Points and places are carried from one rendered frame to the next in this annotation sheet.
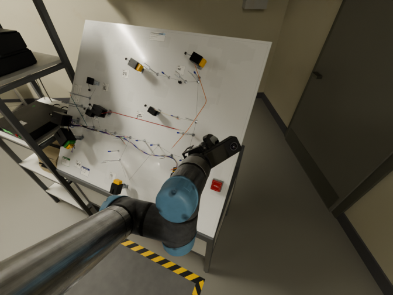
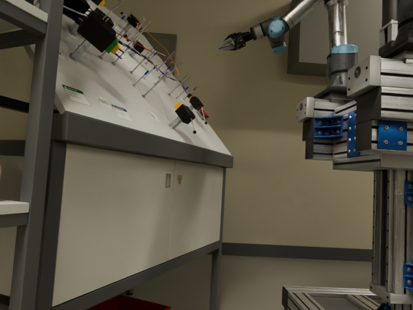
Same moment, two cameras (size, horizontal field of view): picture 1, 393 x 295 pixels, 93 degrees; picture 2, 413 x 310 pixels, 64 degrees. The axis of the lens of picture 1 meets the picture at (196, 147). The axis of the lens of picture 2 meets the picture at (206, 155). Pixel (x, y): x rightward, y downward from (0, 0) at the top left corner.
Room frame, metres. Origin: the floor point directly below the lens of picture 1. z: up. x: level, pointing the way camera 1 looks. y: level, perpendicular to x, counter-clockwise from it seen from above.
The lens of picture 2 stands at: (0.50, 1.74, 0.73)
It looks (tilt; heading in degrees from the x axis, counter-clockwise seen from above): 4 degrees up; 271
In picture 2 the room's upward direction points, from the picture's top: 3 degrees clockwise
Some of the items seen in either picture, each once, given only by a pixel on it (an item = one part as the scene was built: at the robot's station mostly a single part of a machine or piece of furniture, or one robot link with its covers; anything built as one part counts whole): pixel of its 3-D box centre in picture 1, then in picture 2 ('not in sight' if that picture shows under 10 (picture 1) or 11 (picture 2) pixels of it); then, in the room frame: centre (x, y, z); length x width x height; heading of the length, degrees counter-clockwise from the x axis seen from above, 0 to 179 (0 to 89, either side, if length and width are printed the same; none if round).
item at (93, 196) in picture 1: (107, 199); (126, 214); (0.76, 0.69, 0.60); 0.55 x 0.02 x 0.39; 67
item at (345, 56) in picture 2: not in sight; (343, 59); (-0.10, 0.23, 1.33); 0.13 x 0.12 x 0.14; 77
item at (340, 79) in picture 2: not in sight; (343, 83); (-0.10, 0.24, 1.21); 0.15 x 0.15 x 0.10
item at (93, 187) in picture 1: (127, 199); (178, 151); (0.63, 0.44, 0.83); 1.18 x 0.05 x 0.06; 67
